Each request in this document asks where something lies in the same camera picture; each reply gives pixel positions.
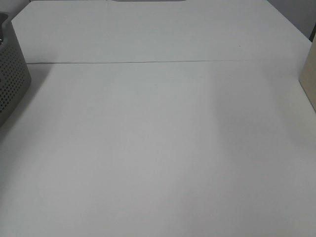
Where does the beige plastic bin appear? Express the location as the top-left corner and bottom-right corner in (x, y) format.
(299, 38), (316, 111)

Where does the grey perforated plastic basket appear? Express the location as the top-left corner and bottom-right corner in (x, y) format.
(0, 12), (32, 125)

